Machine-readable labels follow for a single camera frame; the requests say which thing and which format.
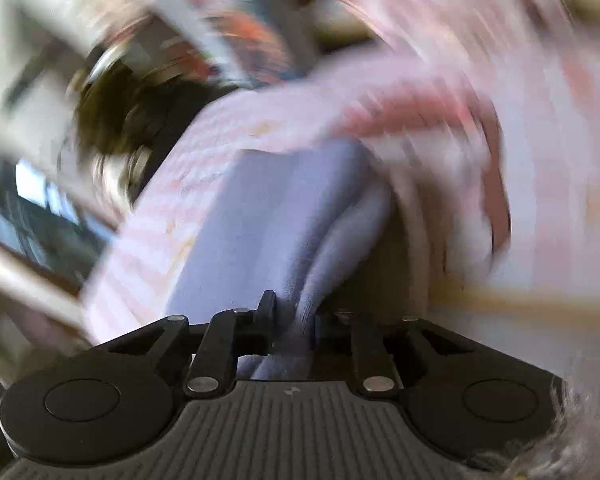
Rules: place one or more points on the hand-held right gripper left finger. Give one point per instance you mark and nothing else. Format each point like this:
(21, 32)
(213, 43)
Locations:
(265, 321)

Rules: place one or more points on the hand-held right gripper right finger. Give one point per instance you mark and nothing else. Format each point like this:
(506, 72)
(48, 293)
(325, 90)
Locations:
(326, 331)

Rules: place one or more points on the purple and brown sweater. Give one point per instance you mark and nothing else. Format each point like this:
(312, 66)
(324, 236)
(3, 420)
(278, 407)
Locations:
(270, 220)

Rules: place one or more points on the grey fluffy cloth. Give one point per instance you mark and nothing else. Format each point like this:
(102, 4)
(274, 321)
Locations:
(580, 425)

